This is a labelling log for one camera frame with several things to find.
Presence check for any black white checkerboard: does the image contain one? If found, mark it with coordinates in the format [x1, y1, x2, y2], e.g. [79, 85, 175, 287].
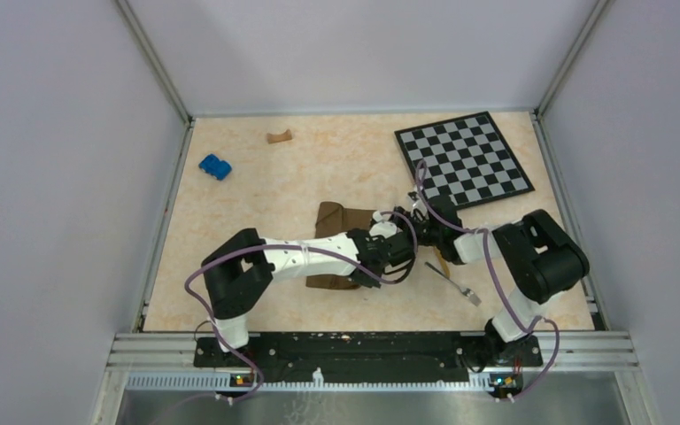
[394, 112, 534, 209]

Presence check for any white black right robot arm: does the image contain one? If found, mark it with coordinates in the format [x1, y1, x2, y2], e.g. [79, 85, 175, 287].
[409, 193, 590, 365]

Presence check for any small wooden arch block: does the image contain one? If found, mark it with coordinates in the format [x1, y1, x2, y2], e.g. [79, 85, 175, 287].
[266, 129, 293, 144]

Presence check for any silver metal fork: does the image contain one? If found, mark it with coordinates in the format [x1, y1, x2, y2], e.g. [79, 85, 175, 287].
[425, 262, 482, 307]

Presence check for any brown fabric napkin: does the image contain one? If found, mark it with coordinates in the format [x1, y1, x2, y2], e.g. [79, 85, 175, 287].
[305, 201, 375, 290]

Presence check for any green wooden handled knife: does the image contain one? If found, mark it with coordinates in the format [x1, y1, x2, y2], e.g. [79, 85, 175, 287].
[434, 248, 451, 278]

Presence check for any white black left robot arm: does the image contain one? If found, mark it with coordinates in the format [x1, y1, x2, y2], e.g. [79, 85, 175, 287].
[201, 209, 420, 366]

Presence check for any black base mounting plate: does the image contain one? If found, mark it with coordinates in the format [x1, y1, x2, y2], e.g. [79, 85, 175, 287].
[193, 331, 544, 383]

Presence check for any aluminium frame rail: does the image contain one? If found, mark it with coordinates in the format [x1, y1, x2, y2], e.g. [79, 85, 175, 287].
[106, 331, 638, 394]

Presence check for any blue toy car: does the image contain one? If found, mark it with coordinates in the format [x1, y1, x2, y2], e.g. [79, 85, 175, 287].
[198, 153, 232, 181]

